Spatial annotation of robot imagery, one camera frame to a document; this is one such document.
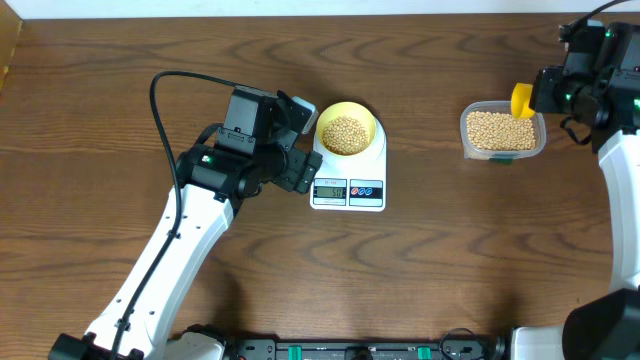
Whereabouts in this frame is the white digital kitchen scale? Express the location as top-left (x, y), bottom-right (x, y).
top-left (309, 117), bottom-right (387, 212)

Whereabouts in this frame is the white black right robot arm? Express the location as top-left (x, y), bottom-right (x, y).
top-left (509, 17), bottom-right (639, 359)

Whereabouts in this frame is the brown cardboard panel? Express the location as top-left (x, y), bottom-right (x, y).
top-left (0, 0), bottom-right (23, 89)

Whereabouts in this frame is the clear plastic container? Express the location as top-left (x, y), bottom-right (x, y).
top-left (460, 101), bottom-right (546, 161)

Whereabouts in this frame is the yellow measuring scoop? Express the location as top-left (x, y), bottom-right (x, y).
top-left (510, 83), bottom-right (535, 119)

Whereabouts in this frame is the soybeans pile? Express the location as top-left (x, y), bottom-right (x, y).
top-left (466, 111), bottom-right (535, 151)

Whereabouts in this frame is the yellow bowl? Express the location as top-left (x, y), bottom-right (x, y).
top-left (316, 102), bottom-right (377, 154)

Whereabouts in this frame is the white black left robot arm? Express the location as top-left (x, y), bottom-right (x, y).
top-left (48, 86), bottom-right (322, 359)

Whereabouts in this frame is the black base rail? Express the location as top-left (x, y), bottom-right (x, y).
top-left (219, 338), bottom-right (614, 360)

